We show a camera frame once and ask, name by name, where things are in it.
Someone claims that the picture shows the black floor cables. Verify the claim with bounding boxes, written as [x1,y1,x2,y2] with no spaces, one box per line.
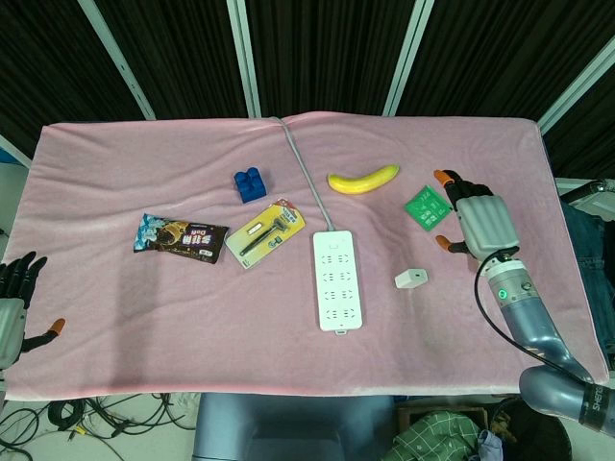
[0,393,201,461]

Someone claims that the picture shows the green packet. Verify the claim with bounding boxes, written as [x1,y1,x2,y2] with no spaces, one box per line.
[403,184,453,231]

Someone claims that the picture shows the blue jeans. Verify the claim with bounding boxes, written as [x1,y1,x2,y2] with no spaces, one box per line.
[559,201,615,371]

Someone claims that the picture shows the razor in yellow package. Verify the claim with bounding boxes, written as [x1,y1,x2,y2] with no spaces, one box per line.
[224,199,308,271]

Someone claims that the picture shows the grey power strip cable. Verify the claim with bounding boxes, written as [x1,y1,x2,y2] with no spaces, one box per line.
[268,115,337,231]

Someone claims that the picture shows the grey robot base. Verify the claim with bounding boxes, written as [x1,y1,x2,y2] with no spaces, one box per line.
[194,393,400,461]

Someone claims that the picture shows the brown chocolate snack bag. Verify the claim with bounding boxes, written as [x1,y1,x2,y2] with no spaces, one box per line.
[132,212,230,265]

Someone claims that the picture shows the yellow banana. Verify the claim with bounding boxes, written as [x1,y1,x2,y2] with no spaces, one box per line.
[327,163,401,196]

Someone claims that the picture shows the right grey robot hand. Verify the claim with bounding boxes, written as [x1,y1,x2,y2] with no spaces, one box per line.
[433,168,523,263]

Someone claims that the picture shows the white frame post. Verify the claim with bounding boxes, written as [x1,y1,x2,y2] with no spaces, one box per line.
[381,0,436,116]
[225,0,263,119]
[536,36,615,135]
[76,0,158,121]

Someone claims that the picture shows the white power strip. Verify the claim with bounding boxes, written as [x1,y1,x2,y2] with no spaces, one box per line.
[312,230,364,336]

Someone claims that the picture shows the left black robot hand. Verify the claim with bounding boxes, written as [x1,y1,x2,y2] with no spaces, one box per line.
[0,251,67,371]

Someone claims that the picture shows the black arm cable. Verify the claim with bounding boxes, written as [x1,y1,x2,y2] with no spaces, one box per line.
[474,252,595,385]

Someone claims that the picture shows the blue building block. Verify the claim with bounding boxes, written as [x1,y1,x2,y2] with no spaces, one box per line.
[234,166,268,205]

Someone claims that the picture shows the white plug adapter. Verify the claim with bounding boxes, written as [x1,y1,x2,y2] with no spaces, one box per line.
[394,268,429,290]

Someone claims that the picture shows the green checked cloth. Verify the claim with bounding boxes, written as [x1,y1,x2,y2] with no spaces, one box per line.
[391,410,489,461]

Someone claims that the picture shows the black bin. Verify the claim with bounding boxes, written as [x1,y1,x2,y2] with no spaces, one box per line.
[489,398,573,461]

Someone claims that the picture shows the pink cloth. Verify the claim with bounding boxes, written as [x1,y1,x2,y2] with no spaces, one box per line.
[0,110,611,402]

